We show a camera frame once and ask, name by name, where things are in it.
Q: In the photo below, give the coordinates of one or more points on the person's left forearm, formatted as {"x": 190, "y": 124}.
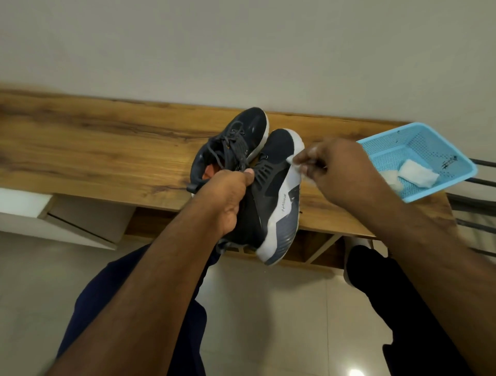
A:
{"x": 135, "y": 302}

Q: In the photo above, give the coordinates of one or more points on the person's left hand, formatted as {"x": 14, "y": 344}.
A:
{"x": 228, "y": 197}

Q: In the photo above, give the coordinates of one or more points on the white drawer unit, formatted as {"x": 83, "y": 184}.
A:
{"x": 89, "y": 221}

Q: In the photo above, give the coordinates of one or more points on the wooden table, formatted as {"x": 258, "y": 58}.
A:
{"x": 97, "y": 143}

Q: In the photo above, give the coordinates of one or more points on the person's right forearm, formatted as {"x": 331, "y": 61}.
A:
{"x": 441, "y": 271}

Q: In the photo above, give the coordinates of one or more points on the person's right hand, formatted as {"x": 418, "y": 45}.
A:
{"x": 341, "y": 174}

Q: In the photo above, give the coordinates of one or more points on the blue plastic basket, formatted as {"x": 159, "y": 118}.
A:
{"x": 418, "y": 143}

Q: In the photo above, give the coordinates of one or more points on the used wipe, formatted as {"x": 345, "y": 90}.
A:
{"x": 392, "y": 180}

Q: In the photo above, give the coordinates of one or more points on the black metal shoe rack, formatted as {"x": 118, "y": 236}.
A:
{"x": 474, "y": 205}

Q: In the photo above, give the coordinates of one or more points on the person's grey sock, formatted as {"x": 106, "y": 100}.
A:
{"x": 354, "y": 244}

